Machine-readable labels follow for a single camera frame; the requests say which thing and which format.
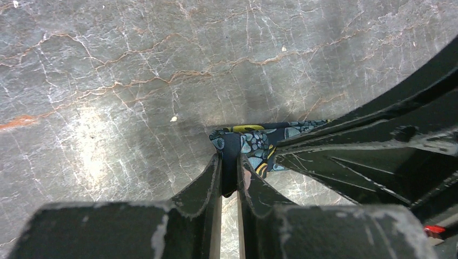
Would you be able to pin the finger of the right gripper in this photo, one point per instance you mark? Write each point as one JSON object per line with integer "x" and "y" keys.
{"x": 408, "y": 165}
{"x": 434, "y": 79}

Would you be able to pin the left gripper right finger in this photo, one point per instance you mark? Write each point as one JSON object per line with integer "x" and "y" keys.
{"x": 259, "y": 235}

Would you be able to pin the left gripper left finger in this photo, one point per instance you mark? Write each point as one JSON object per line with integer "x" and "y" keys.
{"x": 195, "y": 220}

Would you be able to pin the blue yellow patterned tie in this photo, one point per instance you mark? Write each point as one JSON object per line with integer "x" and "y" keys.
{"x": 258, "y": 142}

